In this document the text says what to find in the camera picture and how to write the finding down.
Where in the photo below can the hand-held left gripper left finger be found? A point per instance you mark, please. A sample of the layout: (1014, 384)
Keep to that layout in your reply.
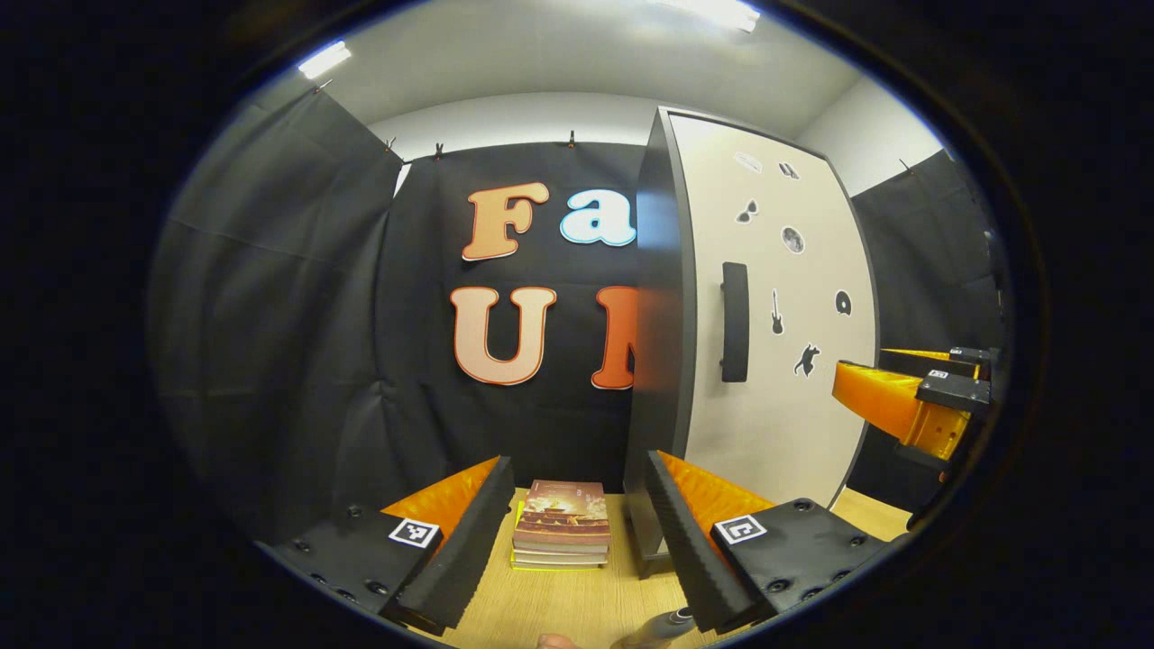
(469, 550)

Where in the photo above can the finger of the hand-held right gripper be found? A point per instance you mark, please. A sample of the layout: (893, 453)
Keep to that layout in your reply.
(929, 364)
(951, 394)

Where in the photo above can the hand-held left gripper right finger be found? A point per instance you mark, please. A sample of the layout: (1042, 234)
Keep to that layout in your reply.
(690, 550)

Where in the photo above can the silver bottle with pink label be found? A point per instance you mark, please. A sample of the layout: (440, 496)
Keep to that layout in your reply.
(663, 628)

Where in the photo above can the grey cabinet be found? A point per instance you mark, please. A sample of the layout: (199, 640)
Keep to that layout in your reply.
(658, 361)

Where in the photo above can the stack of books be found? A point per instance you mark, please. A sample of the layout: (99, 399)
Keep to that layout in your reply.
(563, 514)

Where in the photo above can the black backdrop cloth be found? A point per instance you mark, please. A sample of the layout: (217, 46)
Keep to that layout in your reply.
(288, 315)

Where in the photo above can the wide ceiling light panel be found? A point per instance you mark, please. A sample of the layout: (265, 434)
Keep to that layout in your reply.
(712, 13)

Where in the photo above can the long ceiling light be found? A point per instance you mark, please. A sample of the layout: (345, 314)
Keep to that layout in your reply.
(325, 59)

